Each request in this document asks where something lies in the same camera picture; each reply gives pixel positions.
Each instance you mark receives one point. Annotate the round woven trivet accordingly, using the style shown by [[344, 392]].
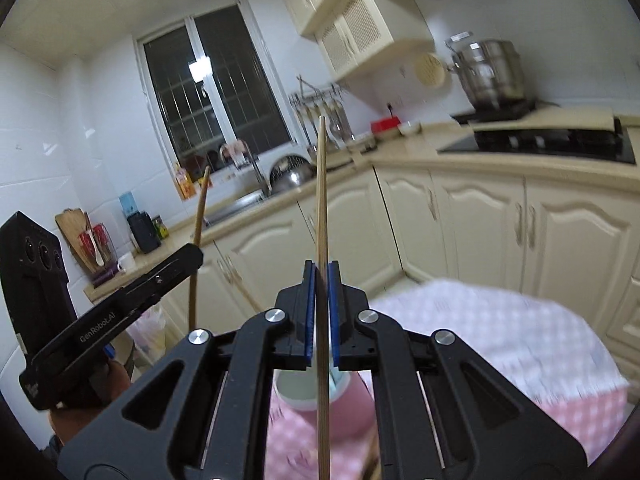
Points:
[[430, 70]]

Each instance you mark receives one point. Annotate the white checkered towel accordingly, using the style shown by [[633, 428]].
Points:
[[547, 351]]

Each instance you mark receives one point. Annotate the white plastic bag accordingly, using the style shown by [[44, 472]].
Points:
[[148, 334]]

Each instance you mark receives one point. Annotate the orange snack packet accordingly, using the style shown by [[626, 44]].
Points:
[[184, 183]]

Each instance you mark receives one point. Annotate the steel bowl by sink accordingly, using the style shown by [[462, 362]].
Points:
[[290, 171]]

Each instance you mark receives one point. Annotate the cream lower kitchen cabinets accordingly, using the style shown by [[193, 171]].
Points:
[[567, 233]]

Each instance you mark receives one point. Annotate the cream upper cabinet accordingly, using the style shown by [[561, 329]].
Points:
[[359, 36]]

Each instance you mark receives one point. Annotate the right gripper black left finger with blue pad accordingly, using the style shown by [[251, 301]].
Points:
[[203, 411]]

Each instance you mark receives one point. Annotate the kitchen faucet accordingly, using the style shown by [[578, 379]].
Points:
[[261, 180]]

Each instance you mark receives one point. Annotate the hanging utensil rack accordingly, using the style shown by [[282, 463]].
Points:
[[310, 102]]

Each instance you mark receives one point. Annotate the wooden chopstick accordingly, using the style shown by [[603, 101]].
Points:
[[322, 312], [196, 239]]

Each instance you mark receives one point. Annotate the red utensil holder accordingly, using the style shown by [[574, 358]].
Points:
[[97, 246]]

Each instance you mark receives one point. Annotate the red box on counter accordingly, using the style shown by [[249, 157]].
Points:
[[382, 125]]

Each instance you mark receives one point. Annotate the black induction cooker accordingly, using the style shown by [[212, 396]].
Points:
[[510, 111]]

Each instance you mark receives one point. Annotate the person's left hand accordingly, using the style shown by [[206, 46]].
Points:
[[66, 423]]

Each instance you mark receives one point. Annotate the steel stock pot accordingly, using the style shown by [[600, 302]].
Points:
[[490, 71]]

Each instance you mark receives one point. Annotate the white mug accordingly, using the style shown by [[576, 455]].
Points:
[[126, 263]]

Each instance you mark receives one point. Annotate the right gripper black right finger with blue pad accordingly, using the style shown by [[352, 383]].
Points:
[[442, 411]]

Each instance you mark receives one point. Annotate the black gas stove top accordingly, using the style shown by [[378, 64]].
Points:
[[598, 144]]

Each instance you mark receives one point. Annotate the black kettle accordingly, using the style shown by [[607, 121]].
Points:
[[144, 232]]

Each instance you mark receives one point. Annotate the white small bowl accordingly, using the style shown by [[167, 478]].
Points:
[[409, 128]]

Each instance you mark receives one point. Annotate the wooden cutting board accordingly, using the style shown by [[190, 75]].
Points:
[[73, 222]]

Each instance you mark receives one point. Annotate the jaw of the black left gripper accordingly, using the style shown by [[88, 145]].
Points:
[[149, 288]]

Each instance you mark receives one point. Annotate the dark kitchen window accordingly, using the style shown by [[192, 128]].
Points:
[[211, 87]]

